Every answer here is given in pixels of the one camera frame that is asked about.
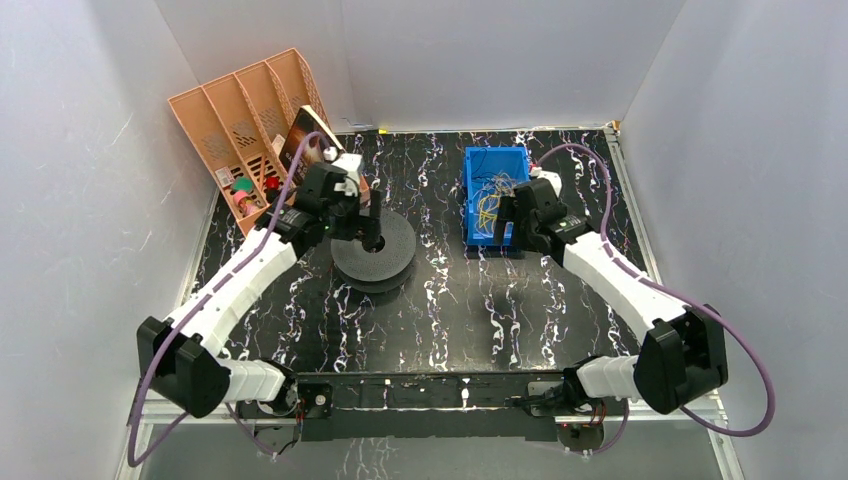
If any grey perforated cable spool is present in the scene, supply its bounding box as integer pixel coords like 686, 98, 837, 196
330, 210, 416, 294

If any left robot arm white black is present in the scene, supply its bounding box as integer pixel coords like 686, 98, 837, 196
136, 153, 380, 418

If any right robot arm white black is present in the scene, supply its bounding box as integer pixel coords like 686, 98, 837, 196
494, 178, 729, 414

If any blue plastic bin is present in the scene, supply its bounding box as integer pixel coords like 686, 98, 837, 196
460, 146, 530, 258

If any red black small item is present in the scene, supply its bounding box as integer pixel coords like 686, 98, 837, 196
263, 175, 281, 206

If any brown book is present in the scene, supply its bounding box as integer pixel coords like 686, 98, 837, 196
275, 105, 343, 185

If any green tape roll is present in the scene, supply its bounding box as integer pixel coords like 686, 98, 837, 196
232, 176, 254, 193

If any orange file organizer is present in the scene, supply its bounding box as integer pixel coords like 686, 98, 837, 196
168, 48, 329, 234

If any bundle of coloured wires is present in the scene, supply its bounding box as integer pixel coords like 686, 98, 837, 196
471, 170, 518, 234

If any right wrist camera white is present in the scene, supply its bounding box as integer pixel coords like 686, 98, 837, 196
529, 164, 562, 198

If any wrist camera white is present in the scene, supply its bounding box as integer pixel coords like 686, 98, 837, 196
529, 164, 562, 198
322, 147, 369, 203

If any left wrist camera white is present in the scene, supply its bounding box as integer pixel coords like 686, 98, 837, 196
322, 147, 369, 203

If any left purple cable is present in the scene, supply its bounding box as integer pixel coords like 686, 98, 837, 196
126, 131, 336, 469

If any purple cable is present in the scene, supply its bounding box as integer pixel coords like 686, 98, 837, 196
126, 131, 336, 469
536, 142, 776, 458

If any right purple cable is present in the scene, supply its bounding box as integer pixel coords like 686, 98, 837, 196
536, 142, 776, 458

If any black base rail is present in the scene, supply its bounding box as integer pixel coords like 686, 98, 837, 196
298, 370, 577, 441

